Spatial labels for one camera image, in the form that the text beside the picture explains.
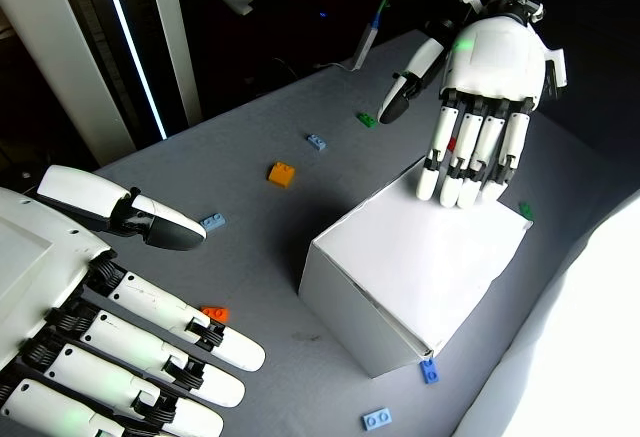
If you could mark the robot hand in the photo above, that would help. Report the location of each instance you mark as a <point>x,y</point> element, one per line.
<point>40,267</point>
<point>495,62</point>

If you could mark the cardboard box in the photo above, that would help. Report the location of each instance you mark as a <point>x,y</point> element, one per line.
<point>415,267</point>

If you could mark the red toy brick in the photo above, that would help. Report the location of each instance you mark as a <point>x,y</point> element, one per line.
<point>452,145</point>

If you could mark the green toy brick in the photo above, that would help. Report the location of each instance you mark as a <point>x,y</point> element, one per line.
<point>526,211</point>
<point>366,120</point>

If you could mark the orange flat toy brick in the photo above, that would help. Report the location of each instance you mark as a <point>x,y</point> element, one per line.
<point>219,313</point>

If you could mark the grey tablecloth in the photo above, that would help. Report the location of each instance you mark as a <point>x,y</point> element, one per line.
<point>250,267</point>

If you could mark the white cabinet with light strip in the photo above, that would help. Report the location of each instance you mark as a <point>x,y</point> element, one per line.
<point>50,32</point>

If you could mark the thick orange toy brick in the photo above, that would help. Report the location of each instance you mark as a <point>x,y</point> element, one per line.
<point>281,175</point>

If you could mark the white backdrop sheet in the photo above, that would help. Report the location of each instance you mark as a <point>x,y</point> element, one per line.
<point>575,357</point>

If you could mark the deep blue flat toy brick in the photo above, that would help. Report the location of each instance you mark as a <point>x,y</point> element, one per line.
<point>429,371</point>

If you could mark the light blue flat toy brick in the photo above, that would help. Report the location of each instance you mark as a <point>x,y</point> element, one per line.
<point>377,419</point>

